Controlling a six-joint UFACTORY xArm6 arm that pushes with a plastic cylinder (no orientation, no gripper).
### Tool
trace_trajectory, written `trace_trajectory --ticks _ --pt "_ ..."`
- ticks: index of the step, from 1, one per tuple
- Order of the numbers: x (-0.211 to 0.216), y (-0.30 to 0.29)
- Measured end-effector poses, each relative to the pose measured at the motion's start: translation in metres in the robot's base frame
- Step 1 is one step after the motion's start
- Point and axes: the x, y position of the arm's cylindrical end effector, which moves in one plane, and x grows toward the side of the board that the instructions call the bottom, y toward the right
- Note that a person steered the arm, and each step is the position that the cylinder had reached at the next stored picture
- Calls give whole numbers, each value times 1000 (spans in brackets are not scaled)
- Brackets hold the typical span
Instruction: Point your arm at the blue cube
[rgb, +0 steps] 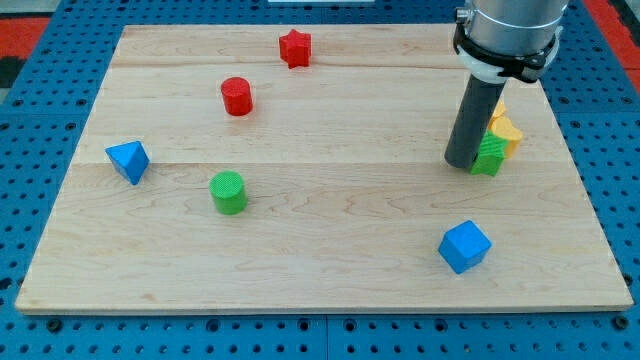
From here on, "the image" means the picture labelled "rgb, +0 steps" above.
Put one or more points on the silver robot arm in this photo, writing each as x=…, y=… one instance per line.
x=501, y=39

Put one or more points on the blue cube block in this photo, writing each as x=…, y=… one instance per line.
x=464, y=246

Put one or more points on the green cylinder block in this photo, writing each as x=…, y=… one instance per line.
x=227, y=189

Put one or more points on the light wooden board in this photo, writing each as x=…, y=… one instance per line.
x=349, y=196

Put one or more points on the red cylinder block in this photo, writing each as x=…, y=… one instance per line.
x=237, y=97

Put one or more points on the red star block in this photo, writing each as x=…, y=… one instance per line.
x=296, y=49

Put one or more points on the green star block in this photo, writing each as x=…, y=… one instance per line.
x=490, y=156

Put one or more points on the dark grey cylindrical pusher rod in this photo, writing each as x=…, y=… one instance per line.
x=477, y=106

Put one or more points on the yellow heart block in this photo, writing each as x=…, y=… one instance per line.
x=503, y=128

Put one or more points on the blue triangular prism block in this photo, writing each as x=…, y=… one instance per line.
x=130, y=160

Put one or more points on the yellow block behind rod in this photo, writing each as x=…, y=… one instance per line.
x=499, y=110

